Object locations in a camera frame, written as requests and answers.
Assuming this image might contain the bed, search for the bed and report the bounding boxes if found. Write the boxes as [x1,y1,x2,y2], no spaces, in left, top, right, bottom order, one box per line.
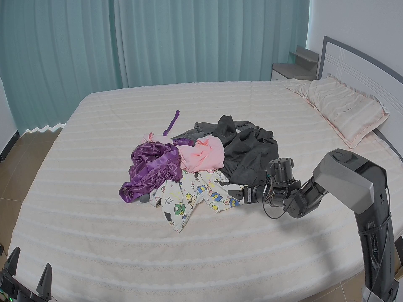
[0,36,403,302]

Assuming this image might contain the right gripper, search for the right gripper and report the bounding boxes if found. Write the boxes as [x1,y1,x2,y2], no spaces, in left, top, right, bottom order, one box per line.
[227,184,269,205]

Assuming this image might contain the white printed pyjama top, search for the white printed pyjama top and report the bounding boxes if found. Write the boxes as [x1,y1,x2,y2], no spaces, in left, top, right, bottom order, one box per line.
[149,169,244,233]

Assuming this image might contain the purple satin garment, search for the purple satin garment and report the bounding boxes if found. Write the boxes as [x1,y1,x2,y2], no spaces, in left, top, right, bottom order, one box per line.
[119,109,194,203]

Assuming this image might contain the black garment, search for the black garment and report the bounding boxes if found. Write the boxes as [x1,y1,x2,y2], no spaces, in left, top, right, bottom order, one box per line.
[171,115,279,189]

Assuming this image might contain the pink garment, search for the pink garment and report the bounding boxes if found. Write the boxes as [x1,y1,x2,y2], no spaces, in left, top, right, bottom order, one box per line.
[143,131,225,173]

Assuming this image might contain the grey bedside table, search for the grey bedside table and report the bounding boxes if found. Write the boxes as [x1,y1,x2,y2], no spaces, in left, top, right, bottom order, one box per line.
[271,45,319,81]

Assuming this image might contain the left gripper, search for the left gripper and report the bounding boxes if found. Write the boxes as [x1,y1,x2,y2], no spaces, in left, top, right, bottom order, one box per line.
[0,247,53,302]

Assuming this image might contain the blue-green curtain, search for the blue-green curtain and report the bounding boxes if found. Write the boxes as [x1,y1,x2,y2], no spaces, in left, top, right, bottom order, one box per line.
[113,0,310,89]
[0,0,125,134]

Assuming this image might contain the pale pink striped pillow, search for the pale pink striped pillow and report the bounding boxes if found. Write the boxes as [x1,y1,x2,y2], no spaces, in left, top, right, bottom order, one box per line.
[286,77,391,148]

